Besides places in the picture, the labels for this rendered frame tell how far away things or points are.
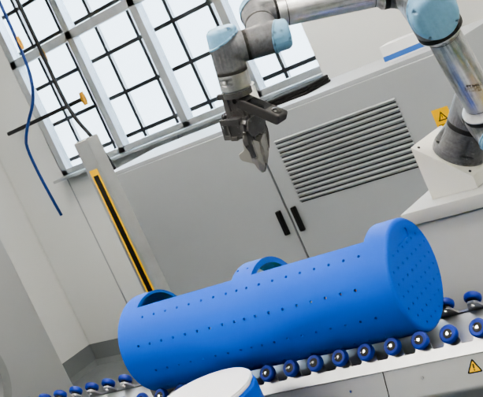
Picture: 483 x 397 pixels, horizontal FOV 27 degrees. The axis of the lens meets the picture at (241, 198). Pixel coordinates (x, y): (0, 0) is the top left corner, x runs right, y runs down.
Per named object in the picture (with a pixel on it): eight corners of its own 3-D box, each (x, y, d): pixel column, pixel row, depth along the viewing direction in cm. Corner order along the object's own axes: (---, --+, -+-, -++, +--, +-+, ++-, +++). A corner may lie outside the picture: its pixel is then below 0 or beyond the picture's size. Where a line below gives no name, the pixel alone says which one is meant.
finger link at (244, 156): (248, 172, 245) (239, 137, 242) (268, 171, 241) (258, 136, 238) (241, 177, 242) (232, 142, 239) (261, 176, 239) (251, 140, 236)
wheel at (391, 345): (401, 335, 238) (397, 334, 237) (403, 354, 236) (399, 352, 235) (385, 339, 240) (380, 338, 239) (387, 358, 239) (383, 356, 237)
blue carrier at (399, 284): (195, 364, 301) (157, 280, 298) (455, 303, 253) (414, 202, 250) (143, 409, 278) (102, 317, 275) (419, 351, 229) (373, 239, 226)
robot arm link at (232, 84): (253, 66, 235) (234, 76, 229) (258, 84, 237) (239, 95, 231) (228, 68, 240) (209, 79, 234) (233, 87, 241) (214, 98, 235)
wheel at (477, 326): (491, 320, 225) (487, 318, 223) (487, 339, 224) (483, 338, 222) (473, 317, 228) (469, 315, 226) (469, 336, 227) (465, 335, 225)
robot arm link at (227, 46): (240, 24, 227) (205, 34, 227) (252, 69, 231) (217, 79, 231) (236, 20, 235) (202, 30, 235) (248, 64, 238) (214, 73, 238)
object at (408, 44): (395, 58, 424) (387, 42, 423) (446, 37, 411) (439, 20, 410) (386, 64, 414) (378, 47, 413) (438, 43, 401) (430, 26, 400)
